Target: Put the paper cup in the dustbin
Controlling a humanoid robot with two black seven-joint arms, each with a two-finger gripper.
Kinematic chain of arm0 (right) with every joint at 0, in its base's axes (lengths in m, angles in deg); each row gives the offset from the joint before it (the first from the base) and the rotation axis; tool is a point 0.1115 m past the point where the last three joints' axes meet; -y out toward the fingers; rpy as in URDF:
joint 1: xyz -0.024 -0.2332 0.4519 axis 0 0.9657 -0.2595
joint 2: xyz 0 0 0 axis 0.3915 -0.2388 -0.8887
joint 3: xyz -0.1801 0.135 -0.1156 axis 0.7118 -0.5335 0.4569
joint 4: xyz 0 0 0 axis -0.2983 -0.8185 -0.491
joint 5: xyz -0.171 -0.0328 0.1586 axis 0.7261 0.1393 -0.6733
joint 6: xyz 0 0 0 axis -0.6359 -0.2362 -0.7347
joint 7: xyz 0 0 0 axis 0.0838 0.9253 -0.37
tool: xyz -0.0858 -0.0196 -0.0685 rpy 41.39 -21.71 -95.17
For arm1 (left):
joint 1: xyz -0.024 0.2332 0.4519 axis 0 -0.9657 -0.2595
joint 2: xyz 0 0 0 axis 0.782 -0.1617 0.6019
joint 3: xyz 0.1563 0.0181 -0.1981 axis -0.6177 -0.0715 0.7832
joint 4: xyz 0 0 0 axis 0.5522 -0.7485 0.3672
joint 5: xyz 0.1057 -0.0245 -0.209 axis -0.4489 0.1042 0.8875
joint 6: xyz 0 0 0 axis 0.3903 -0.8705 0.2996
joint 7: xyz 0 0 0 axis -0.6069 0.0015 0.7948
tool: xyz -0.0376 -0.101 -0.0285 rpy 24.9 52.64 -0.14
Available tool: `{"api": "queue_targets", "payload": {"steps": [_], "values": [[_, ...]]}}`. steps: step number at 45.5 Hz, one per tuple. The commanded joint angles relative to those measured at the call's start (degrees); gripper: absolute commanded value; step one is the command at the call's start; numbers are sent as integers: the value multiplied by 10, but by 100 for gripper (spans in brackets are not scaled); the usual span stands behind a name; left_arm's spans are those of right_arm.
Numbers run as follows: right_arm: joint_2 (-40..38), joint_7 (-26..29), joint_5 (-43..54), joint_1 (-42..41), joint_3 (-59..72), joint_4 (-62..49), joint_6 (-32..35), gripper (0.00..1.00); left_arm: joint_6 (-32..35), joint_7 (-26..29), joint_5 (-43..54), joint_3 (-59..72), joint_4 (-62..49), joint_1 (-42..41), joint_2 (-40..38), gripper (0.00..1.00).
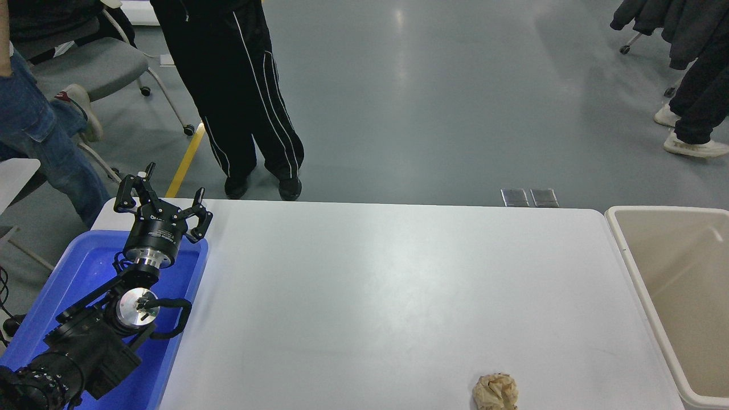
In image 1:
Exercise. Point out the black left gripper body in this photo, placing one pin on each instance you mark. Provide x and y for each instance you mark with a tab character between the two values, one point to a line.
155	234

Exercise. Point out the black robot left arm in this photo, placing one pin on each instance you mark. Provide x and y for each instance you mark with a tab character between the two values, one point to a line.
85	347

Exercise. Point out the blue plastic tray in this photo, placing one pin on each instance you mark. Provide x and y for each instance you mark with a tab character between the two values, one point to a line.
85	267

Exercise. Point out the person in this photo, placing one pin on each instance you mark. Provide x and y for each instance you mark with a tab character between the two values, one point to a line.
700	97
239	85
34	131

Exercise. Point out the small white side table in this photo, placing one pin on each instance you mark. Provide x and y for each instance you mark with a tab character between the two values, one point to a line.
14	176

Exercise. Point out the grey wheeled office chair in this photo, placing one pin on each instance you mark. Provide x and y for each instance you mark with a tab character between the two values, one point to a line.
91	71

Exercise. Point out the metal floor plate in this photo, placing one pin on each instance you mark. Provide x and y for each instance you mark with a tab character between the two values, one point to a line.
544	197
515	197

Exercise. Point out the crumpled tan paper ball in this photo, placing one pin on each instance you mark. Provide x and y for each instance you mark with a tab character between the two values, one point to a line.
494	393

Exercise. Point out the wheeled clothes rack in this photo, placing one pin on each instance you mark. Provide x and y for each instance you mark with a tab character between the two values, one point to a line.
625	49

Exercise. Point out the large pale bin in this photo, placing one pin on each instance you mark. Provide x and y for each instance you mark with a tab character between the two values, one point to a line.
683	296

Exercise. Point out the dark hanging jackets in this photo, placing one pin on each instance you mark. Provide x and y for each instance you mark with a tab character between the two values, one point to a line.
678	25

